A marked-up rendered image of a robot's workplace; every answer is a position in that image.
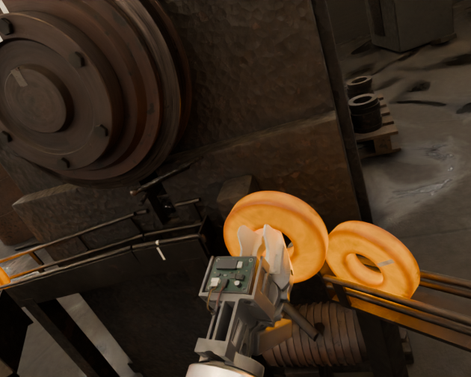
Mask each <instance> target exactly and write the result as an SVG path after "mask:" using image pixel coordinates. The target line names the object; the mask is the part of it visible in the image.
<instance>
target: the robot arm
mask: <svg viewBox="0 0 471 377"><path fill-rule="evenodd" d="M237 236H238V241H239V244H240V248H241V252H240V255H239V256H234V257H216V258H215V257H214V256H211V259H210V261H209V265H208V268H207V270H206V274H205V277H204V279H203V283H202V286H201V288H200V293H199V297H201V298H202V300H204V301H205V302H206V309H207V310H208V311H209V312H211V314H212V321H211V324H210V326H209V331H208V334H207V337H206V339H204V338H198V340H197V345H196V347H195V350H194V351H195V352H196V353H197V354H199V355H200V360H199V363H193V364H191V365H189V368H188V371H187V374H186V377H263V374H264V370H265V368H264V366H263V365H261V363H259V362H258V361H255V360H254V359H252V358H251V355H255V356H258V355H261V354H262V353H263V352H266V351H268V350H269V349H271V348H273V347H275V346H277V345H278V344H280V343H282V342H284V341H285V340H287V339H289V338H291V336H292V321H291V320H290V319H281V318H283V316H282V314H281V311H282V309H283V306H284V302H285V303H289V302H290V300H289V296H290V292H291V291H292V286H293V282H294V273H293V269H292V264H291V261H290V259H289V254H288V251H287V249H286V244H285V242H284V239H283V235H282V233H281V232H280V231H279V230H275V229H272V228H271V227H270V226H269V225H268V224H265V225H264V228H262V229H258V230H257V231H255V232H253V231H252V230H251V229H249V228H248V227H246V226H244V225H242V226H240V228H239V229H238V234H237ZM265 249H266V255H265V257H263V256H262V254H263V252H264V251H265ZM211 269H212V270H211ZM210 271H211V272H210ZM209 273H210V274H209ZM208 278H209V279H208ZM207 280H208V282H207ZM206 282H207V284H206ZM209 306H210V307H211V308H212V309H214V310H213V311H211V310H210V309H209Z"/></svg>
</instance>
